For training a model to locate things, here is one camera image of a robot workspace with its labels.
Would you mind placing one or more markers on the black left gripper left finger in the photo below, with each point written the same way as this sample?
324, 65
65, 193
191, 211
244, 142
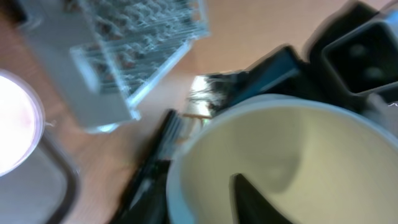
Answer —
144, 199

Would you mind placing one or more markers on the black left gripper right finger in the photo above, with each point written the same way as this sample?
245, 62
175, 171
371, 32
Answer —
250, 207

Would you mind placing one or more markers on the cream white cup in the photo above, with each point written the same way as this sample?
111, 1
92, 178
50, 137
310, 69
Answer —
314, 163

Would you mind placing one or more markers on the pink white cup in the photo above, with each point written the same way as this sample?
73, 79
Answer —
22, 121

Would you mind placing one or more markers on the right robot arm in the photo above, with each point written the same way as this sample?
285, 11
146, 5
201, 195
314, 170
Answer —
352, 64

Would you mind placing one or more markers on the grey dishwasher rack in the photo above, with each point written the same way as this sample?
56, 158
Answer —
106, 56

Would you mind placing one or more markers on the dark brown serving tray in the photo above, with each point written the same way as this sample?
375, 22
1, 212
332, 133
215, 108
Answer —
43, 189

